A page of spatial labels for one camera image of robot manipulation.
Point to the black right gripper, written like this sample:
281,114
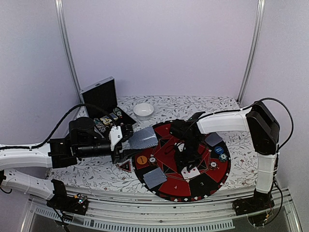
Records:
180,159

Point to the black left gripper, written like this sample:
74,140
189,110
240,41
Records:
122,156

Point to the black triangular all-in button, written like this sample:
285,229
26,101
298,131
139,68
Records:
125,166

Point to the three of diamonds card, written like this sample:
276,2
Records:
190,174

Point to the orange big blind button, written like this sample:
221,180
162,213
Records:
142,160

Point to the blue small blind button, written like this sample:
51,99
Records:
218,150

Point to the orange black hundred chip stack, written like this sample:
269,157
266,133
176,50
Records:
152,161

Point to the green fifty poker chip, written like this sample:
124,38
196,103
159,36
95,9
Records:
223,157

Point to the dealt blue playing card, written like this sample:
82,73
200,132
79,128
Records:
154,178

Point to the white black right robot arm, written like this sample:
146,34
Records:
256,119

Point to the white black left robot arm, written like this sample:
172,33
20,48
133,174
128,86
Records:
81,142

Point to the round red black poker mat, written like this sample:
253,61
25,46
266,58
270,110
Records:
176,188

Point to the row of poker chips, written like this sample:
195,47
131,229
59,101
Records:
99,125

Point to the boxed playing card deck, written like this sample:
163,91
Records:
107,120

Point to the short green chip row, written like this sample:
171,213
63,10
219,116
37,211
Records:
117,112

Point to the white ceramic bowl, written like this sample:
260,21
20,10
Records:
143,111

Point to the aluminium poker chip case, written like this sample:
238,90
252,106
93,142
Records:
103,95

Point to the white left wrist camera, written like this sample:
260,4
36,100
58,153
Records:
120,134

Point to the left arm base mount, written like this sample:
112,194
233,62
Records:
68,205

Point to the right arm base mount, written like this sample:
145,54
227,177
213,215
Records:
258,202

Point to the left aluminium frame post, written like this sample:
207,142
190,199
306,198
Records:
65,39

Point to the aluminium frame post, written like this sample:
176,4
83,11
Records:
254,44
65,39

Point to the right aluminium frame post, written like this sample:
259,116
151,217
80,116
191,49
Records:
254,44

